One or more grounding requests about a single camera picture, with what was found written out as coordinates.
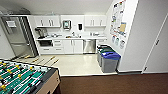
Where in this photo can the large white wall poster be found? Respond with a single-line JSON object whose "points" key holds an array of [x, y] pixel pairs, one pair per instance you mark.
{"points": [[117, 16]]}

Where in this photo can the white door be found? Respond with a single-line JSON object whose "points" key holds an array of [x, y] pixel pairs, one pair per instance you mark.
{"points": [[160, 56]]}

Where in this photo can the grey bin blue lid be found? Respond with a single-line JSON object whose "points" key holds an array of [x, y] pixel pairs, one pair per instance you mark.
{"points": [[110, 63]]}

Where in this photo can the black built-in microwave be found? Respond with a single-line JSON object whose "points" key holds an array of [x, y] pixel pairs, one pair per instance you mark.
{"points": [[46, 43]]}

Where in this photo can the white two-door sink cabinet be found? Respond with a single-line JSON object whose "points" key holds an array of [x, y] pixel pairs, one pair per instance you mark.
{"points": [[73, 46]]}

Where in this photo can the stainless steel dishwasher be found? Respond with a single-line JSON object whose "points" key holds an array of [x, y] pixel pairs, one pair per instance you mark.
{"points": [[89, 46]]}

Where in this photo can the white wall cabinet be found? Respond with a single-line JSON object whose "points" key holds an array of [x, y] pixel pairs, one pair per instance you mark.
{"points": [[95, 20], [46, 21]]}

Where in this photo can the grey bin green lid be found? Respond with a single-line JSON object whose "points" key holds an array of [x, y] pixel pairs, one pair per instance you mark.
{"points": [[106, 50]]}

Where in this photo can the green bin wall sign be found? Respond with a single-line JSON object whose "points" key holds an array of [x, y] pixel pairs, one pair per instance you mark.
{"points": [[117, 41]]}

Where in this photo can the stainless steel fridge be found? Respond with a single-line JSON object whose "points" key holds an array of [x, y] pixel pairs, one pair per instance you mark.
{"points": [[18, 36]]}

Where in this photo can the wide white drawer unit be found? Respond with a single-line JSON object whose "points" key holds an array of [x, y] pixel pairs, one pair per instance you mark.
{"points": [[57, 50]]}

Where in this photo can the narrow white drawer unit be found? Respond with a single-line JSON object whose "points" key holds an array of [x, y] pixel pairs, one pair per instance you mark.
{"points": [[101, 42]]}

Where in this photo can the green foosball table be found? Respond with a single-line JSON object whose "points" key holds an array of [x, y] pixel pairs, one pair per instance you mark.
{"points": [[20, 78]]}

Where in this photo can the chrome faucet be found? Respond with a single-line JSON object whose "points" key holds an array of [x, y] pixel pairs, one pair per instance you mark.
{"points": [[73, 34]]}

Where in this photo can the steel paper towel dispenser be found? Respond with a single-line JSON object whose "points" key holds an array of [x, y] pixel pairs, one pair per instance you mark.
{"points": [[66, 24]]}

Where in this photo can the white bin wall sign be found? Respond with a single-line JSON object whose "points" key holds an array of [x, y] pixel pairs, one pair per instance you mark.
{"points": [[122, 44]]}

